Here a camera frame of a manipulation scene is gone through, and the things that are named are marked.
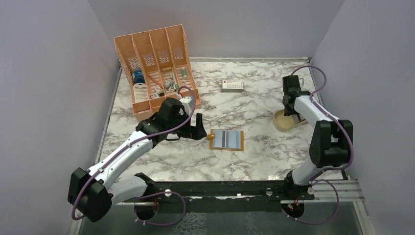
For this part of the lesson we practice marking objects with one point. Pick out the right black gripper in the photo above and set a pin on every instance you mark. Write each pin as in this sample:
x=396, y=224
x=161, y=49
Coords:
x=288, y=111

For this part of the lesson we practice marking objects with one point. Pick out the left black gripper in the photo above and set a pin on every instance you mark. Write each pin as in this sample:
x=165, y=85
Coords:
x=195, y=132

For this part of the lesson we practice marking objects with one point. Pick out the yellow leather card holder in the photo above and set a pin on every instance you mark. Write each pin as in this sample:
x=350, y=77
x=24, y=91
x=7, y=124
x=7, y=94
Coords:
x=211, y=136

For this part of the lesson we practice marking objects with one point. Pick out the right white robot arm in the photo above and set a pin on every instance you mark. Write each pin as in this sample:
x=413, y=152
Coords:
x=331, y=143

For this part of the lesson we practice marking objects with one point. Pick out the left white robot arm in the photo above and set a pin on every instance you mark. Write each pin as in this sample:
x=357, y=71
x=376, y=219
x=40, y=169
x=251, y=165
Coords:
x=92, y=192

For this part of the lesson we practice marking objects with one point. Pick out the white small card box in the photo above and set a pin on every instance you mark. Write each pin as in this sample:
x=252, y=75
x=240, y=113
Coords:
x=229, y=86

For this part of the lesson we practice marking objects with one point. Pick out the beige oval tray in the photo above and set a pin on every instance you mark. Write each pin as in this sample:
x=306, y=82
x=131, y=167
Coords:
x=286, y=123

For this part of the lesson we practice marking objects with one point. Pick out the metal binder clip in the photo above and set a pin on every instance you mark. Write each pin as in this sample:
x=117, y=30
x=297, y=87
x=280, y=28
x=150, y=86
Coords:
x=169, y=85

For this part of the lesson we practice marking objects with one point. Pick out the green white marker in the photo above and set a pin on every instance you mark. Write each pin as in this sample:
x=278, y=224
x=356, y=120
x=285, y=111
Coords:
x=184, y=73

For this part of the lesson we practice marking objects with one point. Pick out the red pencil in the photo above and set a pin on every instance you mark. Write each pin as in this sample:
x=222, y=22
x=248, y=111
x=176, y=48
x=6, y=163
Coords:
x=156, y=81

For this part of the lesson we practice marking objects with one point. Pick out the small brown eraser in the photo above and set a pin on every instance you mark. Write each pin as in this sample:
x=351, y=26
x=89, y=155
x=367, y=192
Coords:
x=167, y=69

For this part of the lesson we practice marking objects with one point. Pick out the white label sheet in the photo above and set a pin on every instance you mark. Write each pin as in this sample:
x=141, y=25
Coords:
x=140, y=93

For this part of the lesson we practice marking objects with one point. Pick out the black mounting base bar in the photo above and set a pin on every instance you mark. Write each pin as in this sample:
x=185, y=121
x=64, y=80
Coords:
x=218, y=196

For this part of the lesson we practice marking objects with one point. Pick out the peach plastic desk organizer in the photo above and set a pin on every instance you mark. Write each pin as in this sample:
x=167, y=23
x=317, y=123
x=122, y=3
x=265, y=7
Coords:
x=150, y=51

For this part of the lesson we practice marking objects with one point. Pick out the blue tape roll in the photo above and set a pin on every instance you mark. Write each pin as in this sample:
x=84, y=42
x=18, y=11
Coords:
x=138, y=77

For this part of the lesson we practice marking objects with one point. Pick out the aluminium frame rail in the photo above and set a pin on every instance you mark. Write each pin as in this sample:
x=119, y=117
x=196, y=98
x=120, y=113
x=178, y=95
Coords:
x=326, y=191

